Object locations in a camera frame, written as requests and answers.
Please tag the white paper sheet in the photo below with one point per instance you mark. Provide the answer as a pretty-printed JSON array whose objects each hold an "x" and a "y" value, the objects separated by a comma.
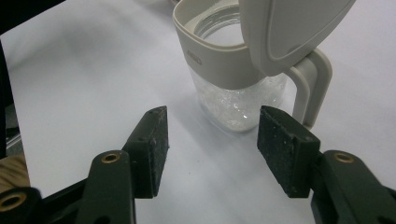
[{"x": 77, "y": 93}]

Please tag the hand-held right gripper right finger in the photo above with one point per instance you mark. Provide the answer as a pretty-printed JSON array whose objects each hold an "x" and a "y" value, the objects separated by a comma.
[{"x": 288, "y": 152}]

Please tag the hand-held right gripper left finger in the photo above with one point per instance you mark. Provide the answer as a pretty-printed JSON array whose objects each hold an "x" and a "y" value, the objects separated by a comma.
[{"x": 148, "y": 155}]

